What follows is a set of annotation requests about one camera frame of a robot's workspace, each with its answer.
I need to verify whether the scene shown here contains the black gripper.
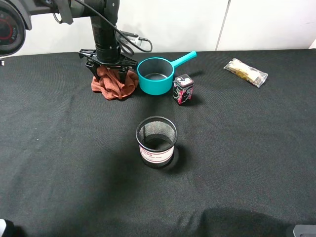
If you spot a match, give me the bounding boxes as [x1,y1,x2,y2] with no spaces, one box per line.
[79,46,137,82]

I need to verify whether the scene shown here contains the orange cloth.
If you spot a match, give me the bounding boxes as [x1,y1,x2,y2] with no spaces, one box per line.
[91,66,139,100]

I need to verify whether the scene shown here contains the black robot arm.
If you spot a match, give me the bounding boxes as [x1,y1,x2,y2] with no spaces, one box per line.
[0,0,138,82]

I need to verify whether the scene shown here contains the black pink gum tin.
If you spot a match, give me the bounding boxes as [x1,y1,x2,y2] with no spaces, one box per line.
[173,74,194,105]

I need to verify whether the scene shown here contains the black mesh pen holder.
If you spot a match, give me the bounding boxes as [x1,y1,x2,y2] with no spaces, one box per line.
[136,116,178,169]

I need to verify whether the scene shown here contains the clear plastic snack packet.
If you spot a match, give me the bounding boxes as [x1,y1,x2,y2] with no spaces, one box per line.
[224,58,268,88]

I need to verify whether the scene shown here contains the black tablecloth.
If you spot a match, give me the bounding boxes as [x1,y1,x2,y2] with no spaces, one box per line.
[0,49,316,237]

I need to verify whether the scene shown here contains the grey base corner left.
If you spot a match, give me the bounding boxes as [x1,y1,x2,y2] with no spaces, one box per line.
[0,219,10,237]

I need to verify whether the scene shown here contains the grey base corner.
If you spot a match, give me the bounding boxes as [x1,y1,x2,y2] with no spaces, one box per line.
[0,219,10,237]
[293,225,316,237]

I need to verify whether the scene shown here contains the grey base corner right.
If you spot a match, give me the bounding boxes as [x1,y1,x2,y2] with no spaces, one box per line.
[293,225,316,237]

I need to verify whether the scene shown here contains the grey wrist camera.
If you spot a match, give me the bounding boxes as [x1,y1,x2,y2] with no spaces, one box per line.
[116,31,148,47]

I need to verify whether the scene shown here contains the teal saucepan with handle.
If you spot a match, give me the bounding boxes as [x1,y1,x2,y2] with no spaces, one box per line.
[137,51,197,95]

